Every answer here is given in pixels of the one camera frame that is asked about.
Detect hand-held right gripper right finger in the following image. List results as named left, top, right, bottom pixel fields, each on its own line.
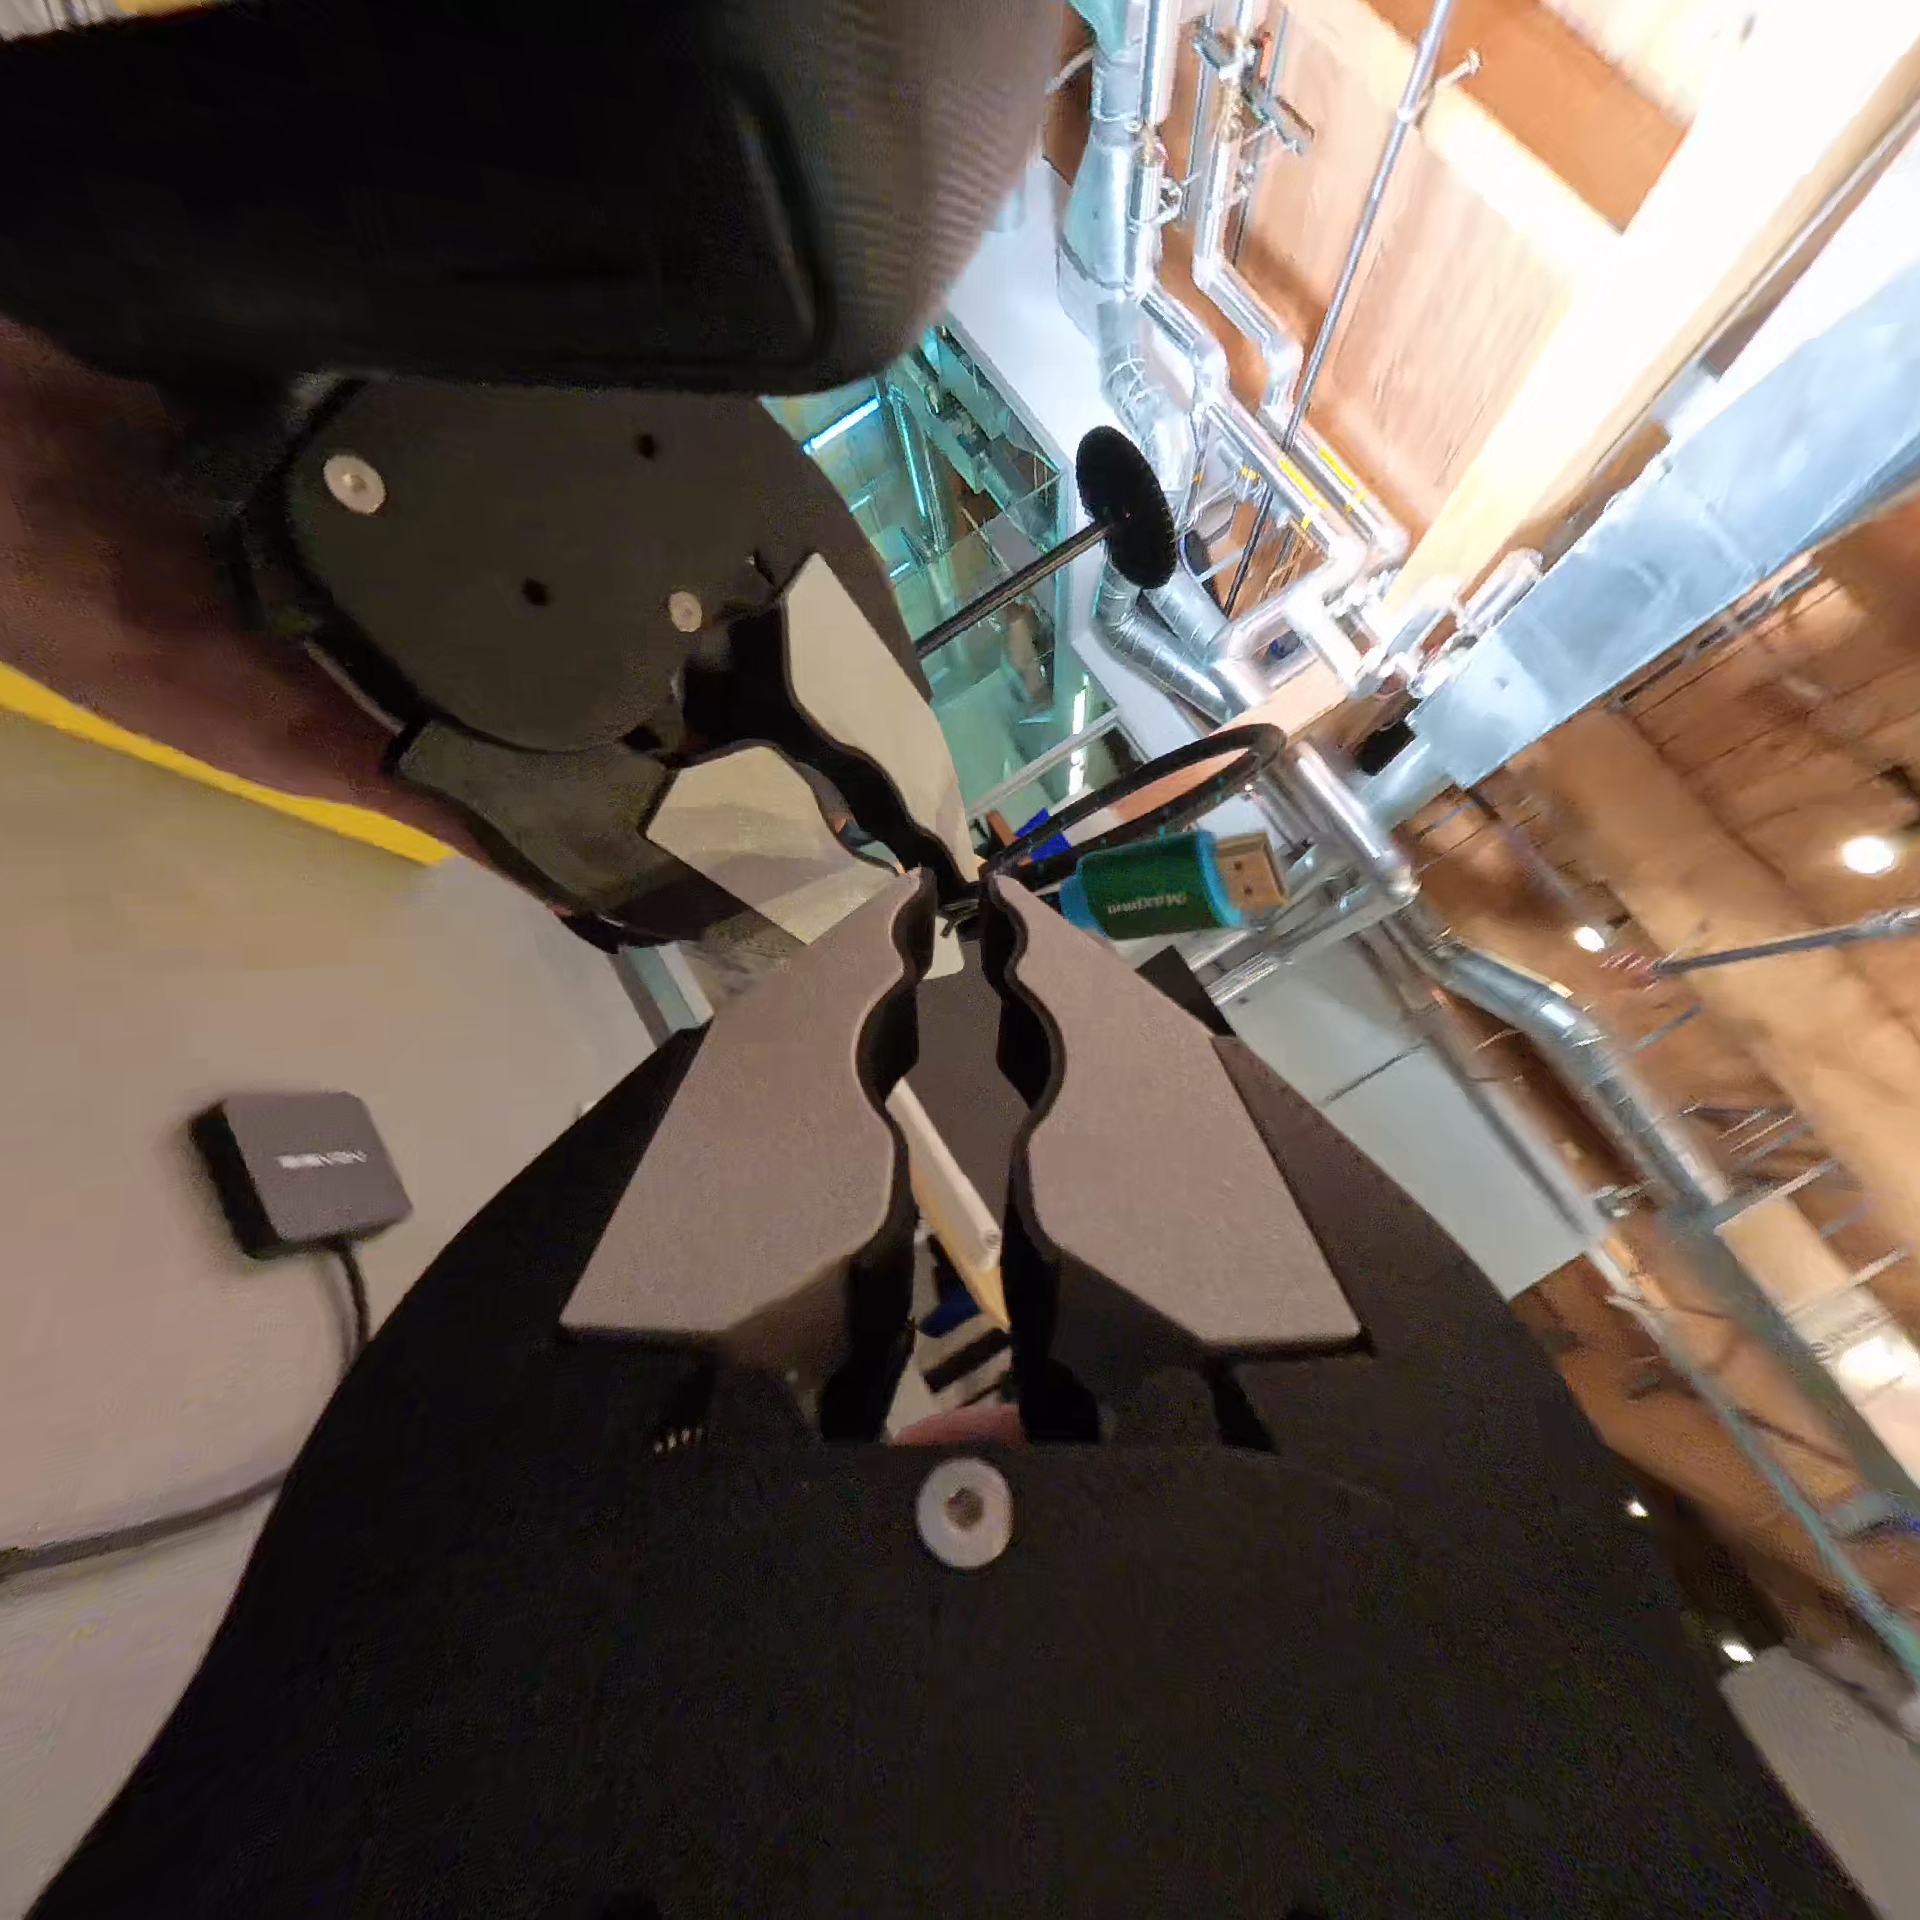
left=983, top=881, right=1364, bottom=1443

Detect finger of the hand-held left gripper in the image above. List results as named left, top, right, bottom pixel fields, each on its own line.
left=644, top=742, right=914, bottom=938
left=784, top=555, right=982, bottom=886

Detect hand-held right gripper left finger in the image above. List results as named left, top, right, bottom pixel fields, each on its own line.
left=558, top=873, right=937, bottom=1430

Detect black braided hdmi cable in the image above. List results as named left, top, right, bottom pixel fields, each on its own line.
left=979, top=723, right=1296, bottom=945

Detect silver ceiling pipes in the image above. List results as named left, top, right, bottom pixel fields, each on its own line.
left=1056, top=0, right=1729, bottom=1231

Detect grey cable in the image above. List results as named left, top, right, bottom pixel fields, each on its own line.
left=0, top=1474, right=290, bottom=1578

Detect black round fixture on rod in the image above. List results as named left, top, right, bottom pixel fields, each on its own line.
left=914, top=423, right=1182, bottom=656

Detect dark adapter hub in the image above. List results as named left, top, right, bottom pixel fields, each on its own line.
left=193, top=1093, right=414, bottom=1262

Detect yellow plastic bin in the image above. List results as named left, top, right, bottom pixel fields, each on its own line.
left=0, top=661, right=459, bottom=867

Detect person's left hand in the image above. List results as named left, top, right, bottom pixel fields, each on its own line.
left=0, top=319, right=484, bottom=858

